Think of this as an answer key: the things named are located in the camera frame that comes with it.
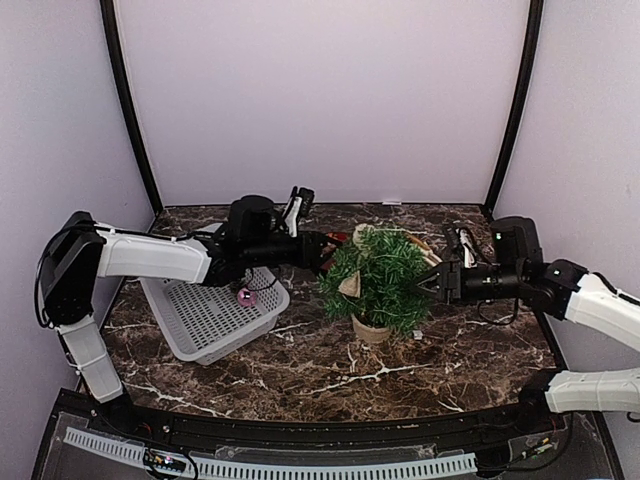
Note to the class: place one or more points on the pink ball ornament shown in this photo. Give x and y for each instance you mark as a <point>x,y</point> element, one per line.
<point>246,297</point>

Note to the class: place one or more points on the white cable duct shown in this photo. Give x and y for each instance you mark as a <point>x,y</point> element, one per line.
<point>245,463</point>

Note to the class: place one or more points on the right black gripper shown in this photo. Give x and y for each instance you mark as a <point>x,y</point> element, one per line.
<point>451,278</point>

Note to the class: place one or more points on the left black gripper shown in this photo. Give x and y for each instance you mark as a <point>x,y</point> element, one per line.
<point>311,258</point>

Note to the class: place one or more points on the red floral plate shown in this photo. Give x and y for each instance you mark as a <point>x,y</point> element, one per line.
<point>337,239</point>

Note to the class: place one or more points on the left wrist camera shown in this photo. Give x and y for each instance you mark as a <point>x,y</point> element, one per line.
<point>298,206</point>

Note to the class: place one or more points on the small seashell ornament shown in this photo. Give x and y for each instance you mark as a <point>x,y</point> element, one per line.
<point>351,286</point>

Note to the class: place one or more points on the knit doll ornament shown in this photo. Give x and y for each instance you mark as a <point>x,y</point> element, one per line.
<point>430,257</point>

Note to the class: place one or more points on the white plastic basket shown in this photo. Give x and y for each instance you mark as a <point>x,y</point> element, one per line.
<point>202,323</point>

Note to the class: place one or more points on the beige fluffy ornament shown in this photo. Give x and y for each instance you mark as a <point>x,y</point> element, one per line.
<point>359,233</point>

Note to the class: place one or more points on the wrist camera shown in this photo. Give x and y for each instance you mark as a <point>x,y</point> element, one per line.
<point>462,244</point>
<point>298,206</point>

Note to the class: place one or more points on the black front rail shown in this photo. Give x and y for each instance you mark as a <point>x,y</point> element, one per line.
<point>483,430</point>

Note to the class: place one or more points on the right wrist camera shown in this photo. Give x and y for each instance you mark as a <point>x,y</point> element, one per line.
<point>462,244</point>

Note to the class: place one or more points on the small potted christmas tree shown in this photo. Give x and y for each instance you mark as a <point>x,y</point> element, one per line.
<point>389,264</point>

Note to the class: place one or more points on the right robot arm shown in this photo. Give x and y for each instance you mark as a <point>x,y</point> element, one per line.
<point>562,289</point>

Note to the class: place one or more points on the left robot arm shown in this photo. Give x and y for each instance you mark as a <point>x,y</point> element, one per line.
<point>255,234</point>

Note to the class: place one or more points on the right black frame post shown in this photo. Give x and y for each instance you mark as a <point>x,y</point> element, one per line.
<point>521,89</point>

